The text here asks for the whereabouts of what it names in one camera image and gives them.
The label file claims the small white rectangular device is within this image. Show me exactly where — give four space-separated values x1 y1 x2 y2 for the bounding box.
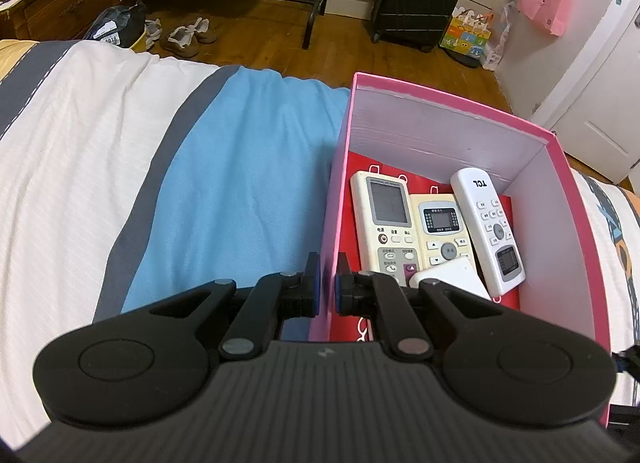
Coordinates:
408 256 494 302

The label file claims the white sneaker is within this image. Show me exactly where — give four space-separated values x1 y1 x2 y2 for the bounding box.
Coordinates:
145 18 164 50

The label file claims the brown shoe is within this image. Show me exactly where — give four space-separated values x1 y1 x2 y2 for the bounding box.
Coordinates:
160 24 201 58
193 17 219 44

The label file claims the slim white remote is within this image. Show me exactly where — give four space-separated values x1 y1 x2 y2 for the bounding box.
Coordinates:
450 168 528 298

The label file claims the striped bed blanket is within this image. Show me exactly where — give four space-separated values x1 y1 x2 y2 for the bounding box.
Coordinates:
0 39 640 450

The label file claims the red patterned paper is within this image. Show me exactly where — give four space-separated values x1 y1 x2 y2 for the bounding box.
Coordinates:
324 153 521 345

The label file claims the colourful gift bag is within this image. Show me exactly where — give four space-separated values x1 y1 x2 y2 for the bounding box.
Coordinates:
439 7 493 56

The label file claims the pink paper bag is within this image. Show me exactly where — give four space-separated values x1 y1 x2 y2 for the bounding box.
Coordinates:
517 0 575 37

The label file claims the black metal rack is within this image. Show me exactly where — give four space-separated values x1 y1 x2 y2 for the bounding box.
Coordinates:
205 0 330 49

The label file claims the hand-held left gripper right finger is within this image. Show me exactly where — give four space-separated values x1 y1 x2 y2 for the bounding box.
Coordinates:
332 251 507 362

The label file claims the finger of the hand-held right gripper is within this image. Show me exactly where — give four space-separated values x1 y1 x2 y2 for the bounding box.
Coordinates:
606 403 640 446
611 349 640 380

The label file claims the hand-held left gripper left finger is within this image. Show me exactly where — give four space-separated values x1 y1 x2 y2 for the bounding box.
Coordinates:
148 251 323 362

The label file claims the translucent white plastic bag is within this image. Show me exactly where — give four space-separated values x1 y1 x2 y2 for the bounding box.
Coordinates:
480 1 516 72

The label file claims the dark plastic bag with label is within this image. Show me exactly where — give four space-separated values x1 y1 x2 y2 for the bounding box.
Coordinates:
82 2 148 48

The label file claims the white remote with large screen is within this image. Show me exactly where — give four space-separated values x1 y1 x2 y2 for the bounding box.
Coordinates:
349 170 424 289

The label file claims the white door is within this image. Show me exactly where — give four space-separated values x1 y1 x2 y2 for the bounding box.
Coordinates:
525 0 640 185

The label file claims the pink cardboard box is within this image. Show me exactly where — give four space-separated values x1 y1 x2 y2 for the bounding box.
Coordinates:
307 71 613 430

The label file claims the cream remote with small screen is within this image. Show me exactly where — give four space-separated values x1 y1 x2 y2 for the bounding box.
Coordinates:
410 193 474 275

